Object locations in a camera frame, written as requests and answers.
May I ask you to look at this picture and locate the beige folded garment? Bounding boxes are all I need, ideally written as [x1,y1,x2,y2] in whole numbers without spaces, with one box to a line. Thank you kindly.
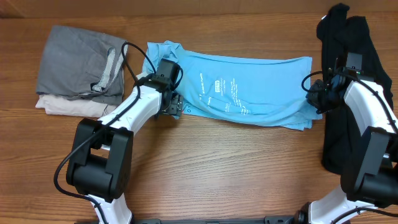
[35,95,117,118]

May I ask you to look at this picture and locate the light blue t-shirt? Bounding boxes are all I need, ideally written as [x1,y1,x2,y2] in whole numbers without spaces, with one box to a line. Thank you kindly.
[142,40,322,131]

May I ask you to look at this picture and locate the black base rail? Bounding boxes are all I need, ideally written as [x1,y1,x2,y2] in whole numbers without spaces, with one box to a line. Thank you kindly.
[130,215,308,224]

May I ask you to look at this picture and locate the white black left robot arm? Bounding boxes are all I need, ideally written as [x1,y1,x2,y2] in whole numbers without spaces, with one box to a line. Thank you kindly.
[66,59,183,223]

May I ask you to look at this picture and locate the grey folded shorts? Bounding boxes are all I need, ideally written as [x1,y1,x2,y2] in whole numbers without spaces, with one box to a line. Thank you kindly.
[36,26,127,105]

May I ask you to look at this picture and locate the black garment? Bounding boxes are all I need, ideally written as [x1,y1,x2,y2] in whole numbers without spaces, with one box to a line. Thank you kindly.
[317,3,394,175]

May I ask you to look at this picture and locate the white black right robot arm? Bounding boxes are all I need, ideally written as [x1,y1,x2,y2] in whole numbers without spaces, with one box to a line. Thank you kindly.
[288,52,397,223]

